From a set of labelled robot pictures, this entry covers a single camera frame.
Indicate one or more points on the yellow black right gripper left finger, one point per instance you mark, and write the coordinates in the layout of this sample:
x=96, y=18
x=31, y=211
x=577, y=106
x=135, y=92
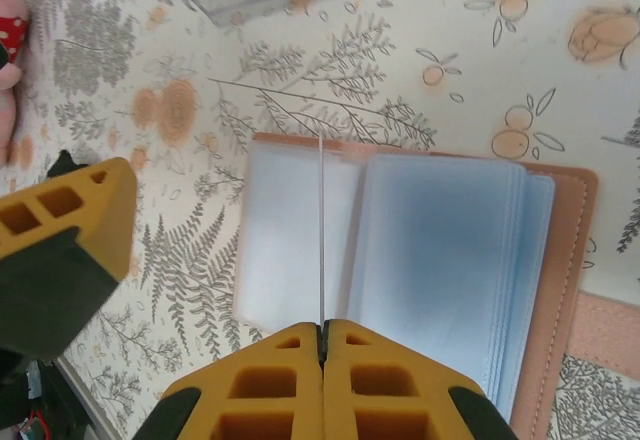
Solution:
x=250, y=390

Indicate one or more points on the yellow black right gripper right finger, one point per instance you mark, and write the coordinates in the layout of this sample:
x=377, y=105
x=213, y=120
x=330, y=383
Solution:
x=400, y=395

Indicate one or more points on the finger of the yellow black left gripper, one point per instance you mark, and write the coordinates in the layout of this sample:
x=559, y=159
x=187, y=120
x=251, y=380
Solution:
x=60, y=270

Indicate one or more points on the pink leather card holder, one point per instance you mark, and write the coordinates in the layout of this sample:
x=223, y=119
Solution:
x=440, y=240

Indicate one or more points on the dark blue credit card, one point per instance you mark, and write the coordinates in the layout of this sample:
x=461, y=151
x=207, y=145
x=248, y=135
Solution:
x=321, y=235

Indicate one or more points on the black white striped sock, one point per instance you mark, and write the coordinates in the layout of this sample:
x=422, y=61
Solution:
x=62, y=166

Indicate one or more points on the pink pig plush toy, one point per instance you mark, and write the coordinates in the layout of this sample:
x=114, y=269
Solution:
x=12, y=5

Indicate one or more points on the floral printed table mat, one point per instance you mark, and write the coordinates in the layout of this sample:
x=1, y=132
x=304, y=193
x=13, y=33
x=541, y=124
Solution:
x=450, y=85

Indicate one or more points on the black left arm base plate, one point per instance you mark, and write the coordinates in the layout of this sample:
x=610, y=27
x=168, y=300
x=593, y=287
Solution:
x=30, y=410

